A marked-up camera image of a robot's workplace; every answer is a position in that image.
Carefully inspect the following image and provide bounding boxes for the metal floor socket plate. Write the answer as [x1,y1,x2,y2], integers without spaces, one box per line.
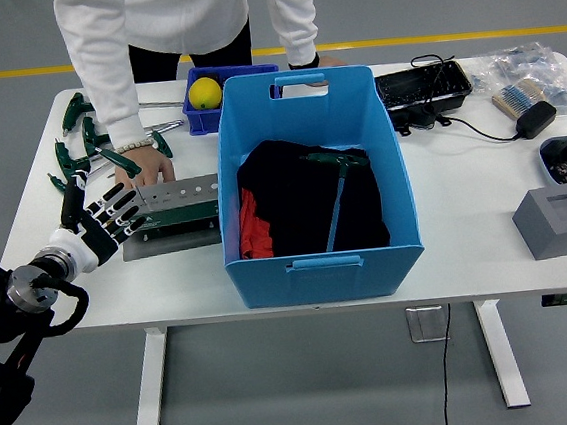
[405,303,452,345]

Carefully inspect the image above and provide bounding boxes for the red cloth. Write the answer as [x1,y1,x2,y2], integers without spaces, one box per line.
[233,184,275,262]

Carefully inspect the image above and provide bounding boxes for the grey hollow cube block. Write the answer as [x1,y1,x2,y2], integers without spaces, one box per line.
[508,184,567,263]

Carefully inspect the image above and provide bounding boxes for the white bead bracelet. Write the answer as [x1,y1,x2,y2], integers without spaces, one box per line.
[112,137,158,155]

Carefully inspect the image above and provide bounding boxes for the black cloth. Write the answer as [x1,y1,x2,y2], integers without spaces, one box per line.
[233,130,393,262]

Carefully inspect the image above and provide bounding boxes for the black floor cable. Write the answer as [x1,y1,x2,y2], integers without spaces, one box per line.
[431,303,464,425]

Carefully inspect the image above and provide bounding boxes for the yellow lemon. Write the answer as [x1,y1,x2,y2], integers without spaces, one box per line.
[185,75,225,113]

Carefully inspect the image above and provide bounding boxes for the green SATA tool holder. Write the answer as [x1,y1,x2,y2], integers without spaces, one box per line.
[132,174,224,236]

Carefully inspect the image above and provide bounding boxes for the clear plastic parts bags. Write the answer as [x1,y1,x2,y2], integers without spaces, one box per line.
[468,38,567,126]

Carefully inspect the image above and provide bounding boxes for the black power adapter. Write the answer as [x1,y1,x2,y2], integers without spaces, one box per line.
[512,99,561,142]

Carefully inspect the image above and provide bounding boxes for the thin black cable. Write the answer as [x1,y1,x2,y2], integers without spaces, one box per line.
[409,50,465,120]

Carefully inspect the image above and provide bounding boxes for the large green T-handle wrench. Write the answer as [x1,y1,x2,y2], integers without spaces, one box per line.
[299,146,379,255]

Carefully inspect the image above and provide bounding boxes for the shiny black plastic tray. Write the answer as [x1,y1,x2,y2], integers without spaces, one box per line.
[373,58,476,113]

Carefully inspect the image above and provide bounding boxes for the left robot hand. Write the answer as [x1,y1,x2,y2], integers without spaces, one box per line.
[41,166,153,277]

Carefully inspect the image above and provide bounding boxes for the white table leg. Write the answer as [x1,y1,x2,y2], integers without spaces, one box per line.
[125,326,178,425]
[472,296,532,411]

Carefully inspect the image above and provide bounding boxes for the small blue parts bin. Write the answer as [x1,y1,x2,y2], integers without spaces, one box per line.
[178,58,286,138]

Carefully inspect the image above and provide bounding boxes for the large blue storage box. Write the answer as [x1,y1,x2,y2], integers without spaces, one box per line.
[204,58,431,313]

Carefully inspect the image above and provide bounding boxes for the person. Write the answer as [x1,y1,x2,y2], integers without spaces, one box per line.
[51,0,361,197]

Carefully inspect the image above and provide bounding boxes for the taped resistor strip bundle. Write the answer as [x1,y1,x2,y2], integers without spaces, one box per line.
[490,77,550,121]

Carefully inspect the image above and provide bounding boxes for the person's left hand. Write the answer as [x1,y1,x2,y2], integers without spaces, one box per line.
[298,53,353,90]

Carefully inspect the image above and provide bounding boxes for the person's right hand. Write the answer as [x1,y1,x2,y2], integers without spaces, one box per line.
[110,141,177,193]

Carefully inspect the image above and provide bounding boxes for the black adapter cord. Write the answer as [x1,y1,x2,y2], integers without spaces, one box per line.
[442,107,523,149]

